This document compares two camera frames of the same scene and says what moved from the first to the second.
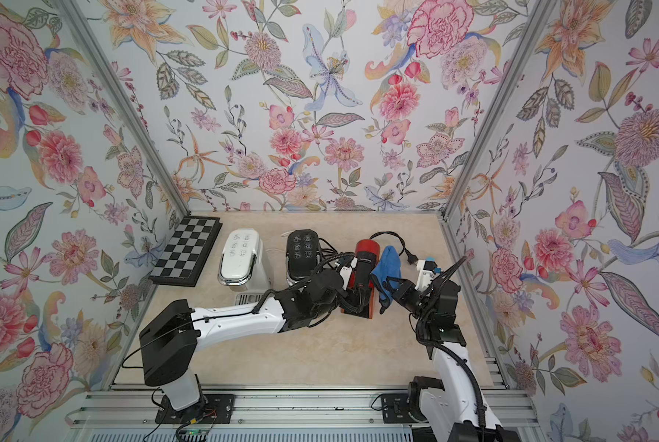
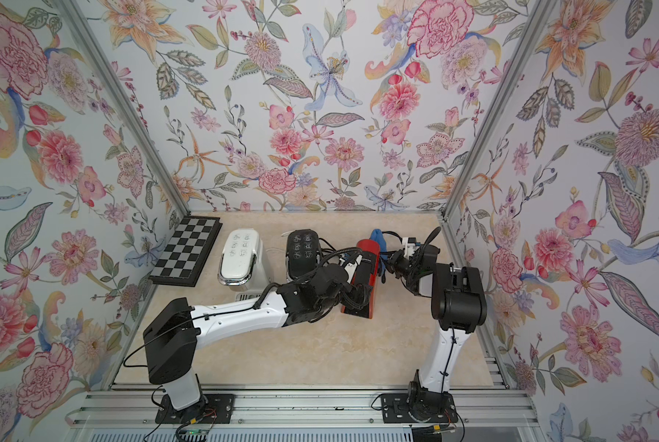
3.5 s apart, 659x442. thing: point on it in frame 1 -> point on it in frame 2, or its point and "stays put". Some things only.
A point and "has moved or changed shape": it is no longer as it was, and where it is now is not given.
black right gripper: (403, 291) -> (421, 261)
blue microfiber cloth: (389, 268) has moved or changed shape
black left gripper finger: (341, 296) stays put
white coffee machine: (242, 265) stays put
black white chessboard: (184, 257) stays put
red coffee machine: (360, 296) stays put
